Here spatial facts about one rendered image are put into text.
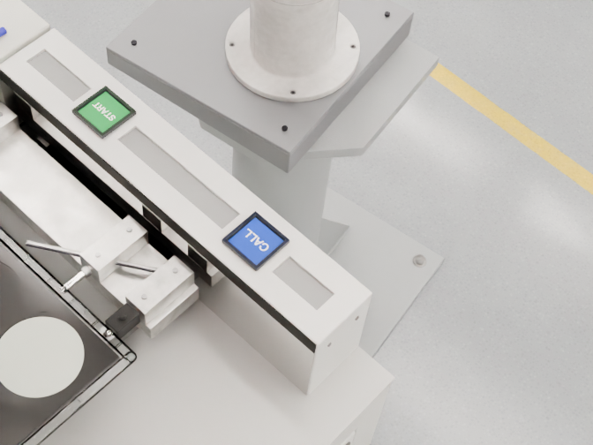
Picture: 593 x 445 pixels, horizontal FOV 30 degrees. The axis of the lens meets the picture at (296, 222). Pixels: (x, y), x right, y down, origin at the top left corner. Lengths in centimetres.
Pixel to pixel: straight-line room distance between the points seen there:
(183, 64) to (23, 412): 56
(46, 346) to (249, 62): 51
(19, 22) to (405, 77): 55
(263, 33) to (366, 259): 99
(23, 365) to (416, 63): 73
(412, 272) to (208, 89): 97
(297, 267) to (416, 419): 102
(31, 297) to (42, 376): 10
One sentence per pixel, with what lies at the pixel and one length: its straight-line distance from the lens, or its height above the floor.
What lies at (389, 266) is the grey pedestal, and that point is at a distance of 238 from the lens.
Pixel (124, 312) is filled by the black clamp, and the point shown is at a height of 90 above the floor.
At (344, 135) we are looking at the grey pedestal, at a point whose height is 82.
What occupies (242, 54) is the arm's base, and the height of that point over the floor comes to 87.
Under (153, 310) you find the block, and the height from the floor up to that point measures 90.
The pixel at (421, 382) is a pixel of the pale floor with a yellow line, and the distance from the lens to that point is 229.
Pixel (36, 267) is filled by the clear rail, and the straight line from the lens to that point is 135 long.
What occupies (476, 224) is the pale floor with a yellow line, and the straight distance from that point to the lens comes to 250.
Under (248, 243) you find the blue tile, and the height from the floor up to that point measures 96.
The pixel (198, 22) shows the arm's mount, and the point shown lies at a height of 86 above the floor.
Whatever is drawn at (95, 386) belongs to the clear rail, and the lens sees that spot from 127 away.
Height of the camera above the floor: 206
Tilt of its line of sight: 58 degrees down
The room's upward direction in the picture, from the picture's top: 7 degrees clockwise
